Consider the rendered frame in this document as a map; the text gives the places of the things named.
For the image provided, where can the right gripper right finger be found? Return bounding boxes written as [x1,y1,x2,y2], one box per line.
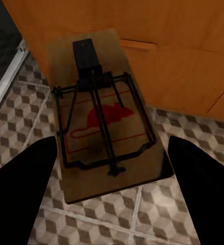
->
[168,136,224,245]

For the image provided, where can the mousetrap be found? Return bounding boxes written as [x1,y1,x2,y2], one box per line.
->
[45,28,174,205]

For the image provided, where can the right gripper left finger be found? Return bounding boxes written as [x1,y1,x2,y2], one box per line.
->
[0,136,58,245]

